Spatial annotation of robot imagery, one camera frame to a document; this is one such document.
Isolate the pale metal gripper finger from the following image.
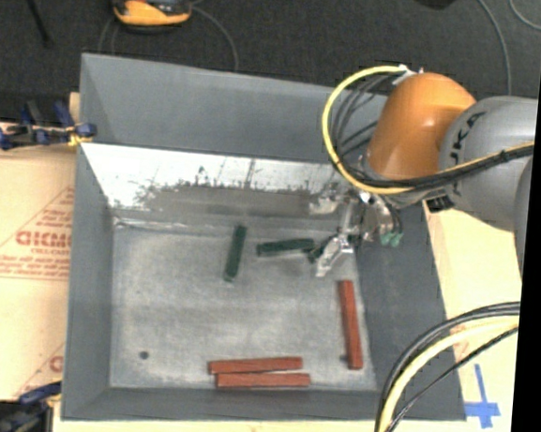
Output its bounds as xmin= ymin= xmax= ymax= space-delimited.
xmin=314 ymin=240 xmax=356 ymax=281
xmin=311 ymin=233 xmax=343 ymax=265

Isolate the dark green flat block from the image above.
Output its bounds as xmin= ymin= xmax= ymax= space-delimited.
xmin=221 ymin=224 xmax=248 ymax=284
xmin=255 ymin=233 xmax=319 ymax=263

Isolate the red-brown flat block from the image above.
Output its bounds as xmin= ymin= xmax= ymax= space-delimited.
xmin=205 ymin=348 xmax=305 ymax=383
xmin=330 ymin=278 xmax=372 ymax=372
xmin=213 ymin=365 xmax=313 ymax=397

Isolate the grey metal bin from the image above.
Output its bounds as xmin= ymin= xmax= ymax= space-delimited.
xmin=49 ymin=52 xmax=494 ymax=432

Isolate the brown cardboard board red print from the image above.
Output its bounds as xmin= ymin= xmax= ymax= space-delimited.
xmin=0 ymin=120 xmax=85 ymax=410

